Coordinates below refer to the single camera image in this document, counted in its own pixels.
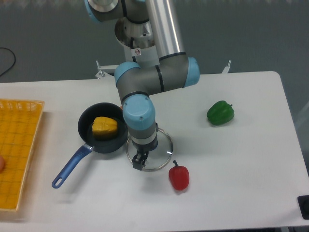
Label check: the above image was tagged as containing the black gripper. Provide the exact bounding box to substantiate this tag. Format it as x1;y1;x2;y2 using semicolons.
131;122;159;171

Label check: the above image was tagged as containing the glass pot lid blue knob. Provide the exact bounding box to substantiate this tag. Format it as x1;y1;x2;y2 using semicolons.
126;128;173;172

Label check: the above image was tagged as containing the yellow bell pepper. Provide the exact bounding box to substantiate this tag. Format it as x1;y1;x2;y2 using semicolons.
92;116;118;140

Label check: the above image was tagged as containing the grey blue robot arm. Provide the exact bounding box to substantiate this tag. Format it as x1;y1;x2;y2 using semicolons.
85;0;200;170

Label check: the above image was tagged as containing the red bell pepper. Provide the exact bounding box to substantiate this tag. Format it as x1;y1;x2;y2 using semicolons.
169;160;190;191

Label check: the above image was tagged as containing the green bell pepper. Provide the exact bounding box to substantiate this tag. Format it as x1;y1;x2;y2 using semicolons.
206;101;235;126

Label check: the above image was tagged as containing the yellow woven basket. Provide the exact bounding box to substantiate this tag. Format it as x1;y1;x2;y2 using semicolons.
0;99;44;211

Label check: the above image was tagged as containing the black device at table corner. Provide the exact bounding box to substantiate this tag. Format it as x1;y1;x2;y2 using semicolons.
297;195;309;220

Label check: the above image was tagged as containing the dark pot with blue handle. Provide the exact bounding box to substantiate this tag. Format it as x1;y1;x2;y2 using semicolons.
52;102;128;189

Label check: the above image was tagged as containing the white table clamp bracket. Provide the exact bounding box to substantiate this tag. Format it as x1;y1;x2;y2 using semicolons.
222;60;231;74

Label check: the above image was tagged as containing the black cable on floor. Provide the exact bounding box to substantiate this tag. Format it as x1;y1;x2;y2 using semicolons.
0;47;16;77

